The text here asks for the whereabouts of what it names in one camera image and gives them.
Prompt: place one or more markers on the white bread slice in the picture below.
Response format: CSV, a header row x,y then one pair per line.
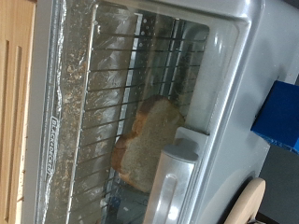
x,y
149,143

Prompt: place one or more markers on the metal oven rack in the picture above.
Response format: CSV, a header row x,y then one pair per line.
x,y
124,69

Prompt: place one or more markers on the silver toaster oven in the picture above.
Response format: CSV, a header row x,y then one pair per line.
x,y
236,140

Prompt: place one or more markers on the aluminium foil tray liner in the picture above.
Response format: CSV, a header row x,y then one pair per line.
x,y
71,93

